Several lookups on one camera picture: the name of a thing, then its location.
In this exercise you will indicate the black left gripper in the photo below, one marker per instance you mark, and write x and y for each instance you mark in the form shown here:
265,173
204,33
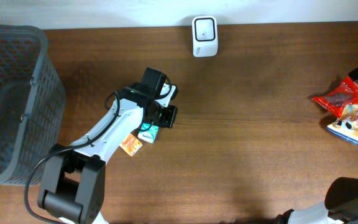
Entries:
170,116

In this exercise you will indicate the green tissue pack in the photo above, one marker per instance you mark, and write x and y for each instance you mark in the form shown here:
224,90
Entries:
148,133

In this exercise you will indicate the red candy bag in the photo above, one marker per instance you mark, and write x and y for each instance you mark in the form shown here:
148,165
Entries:
339,100

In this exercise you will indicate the orange tissue pack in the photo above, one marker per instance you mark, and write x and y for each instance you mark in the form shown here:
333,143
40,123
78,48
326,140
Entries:
130,145

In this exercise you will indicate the cream snack bag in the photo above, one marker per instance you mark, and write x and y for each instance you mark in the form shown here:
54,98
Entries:
346,127

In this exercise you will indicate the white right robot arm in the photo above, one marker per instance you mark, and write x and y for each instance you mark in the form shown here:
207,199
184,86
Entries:
341,201

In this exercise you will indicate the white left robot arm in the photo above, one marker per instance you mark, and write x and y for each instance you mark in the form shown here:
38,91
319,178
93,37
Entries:
73,181

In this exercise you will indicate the white barcode scanner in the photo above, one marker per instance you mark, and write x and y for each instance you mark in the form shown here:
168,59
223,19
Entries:
205,36

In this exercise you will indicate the grey plastic basket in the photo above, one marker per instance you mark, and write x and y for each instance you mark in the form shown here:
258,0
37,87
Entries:
32,102

